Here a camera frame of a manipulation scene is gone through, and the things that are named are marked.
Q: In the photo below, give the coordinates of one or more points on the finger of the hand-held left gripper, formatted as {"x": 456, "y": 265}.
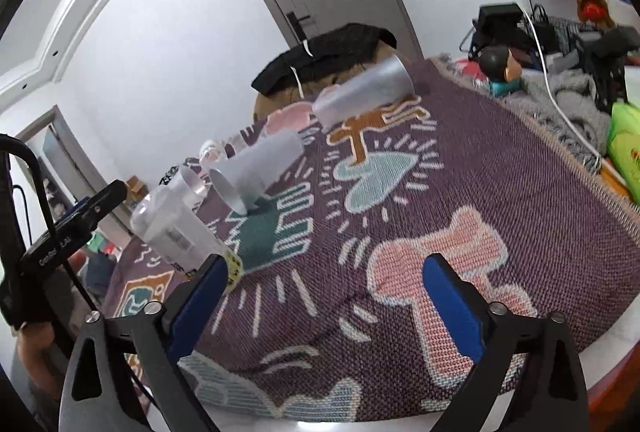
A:
{"x": 105, "y": 199}

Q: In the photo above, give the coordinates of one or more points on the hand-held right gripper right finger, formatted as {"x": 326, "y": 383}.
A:
{"x": 450, "y": 312}

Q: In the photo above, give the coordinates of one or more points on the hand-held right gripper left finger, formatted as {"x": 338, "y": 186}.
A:
{"x": 197, "y": 312}

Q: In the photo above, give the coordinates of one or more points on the small frosted plastic cup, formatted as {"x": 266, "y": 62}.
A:
{"x": 255, "y": 167}

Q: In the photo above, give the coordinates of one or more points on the large frosted plastic cup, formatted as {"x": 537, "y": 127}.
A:
{"x": 365, "y": 89}

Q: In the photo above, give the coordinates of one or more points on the person's left forearm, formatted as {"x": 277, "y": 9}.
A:
{"x": 32, "y": 347}

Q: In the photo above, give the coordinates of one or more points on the clear labelled plastic cup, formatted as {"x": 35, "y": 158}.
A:
{"x": 172, "y": 232}

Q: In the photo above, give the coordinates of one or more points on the cardboard box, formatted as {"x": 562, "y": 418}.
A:
{"x": 135, "y": 189}

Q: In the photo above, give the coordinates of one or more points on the purple printed blanket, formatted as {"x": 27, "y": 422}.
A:
{"x": 450, "y": 192}

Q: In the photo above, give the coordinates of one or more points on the clear plastic bottle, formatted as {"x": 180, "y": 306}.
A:
{"x": 220, "y": 149}

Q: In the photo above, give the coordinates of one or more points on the round wooden stool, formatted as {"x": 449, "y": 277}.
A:
{"x": 280, "y": 104}

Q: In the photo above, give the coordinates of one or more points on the grey fluffy cloth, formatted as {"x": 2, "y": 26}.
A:
{"x": 565, "y": 104}

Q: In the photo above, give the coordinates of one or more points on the green packet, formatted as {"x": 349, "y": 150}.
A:
{"x": 625, "y": 147}

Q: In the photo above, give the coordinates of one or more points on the dark-haired doll figure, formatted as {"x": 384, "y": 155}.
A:
{"x": 500, "y": 64}

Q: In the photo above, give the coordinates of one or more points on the black cloth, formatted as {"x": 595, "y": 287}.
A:
{"x": 330, "y": 49}

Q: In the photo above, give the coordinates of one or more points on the black box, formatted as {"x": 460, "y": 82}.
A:
{"x": 500, "y": 17}

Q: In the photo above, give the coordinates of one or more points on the brown plush toy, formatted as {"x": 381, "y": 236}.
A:
{"x": 592, "y": 2}

